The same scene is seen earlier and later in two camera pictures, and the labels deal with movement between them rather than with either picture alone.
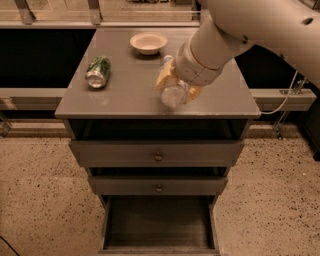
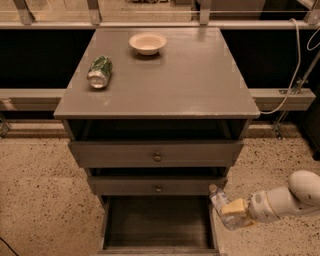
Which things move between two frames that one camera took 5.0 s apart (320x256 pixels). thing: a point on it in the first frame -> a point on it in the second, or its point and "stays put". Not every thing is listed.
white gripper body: [190, 70] -> [257, 205]
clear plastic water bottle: [173, 97] -> [233, 220]
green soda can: [98, 71] stays put
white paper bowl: [148, 43] stays put
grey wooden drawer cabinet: [159, 169] stays put
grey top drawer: [156, 153] stays put
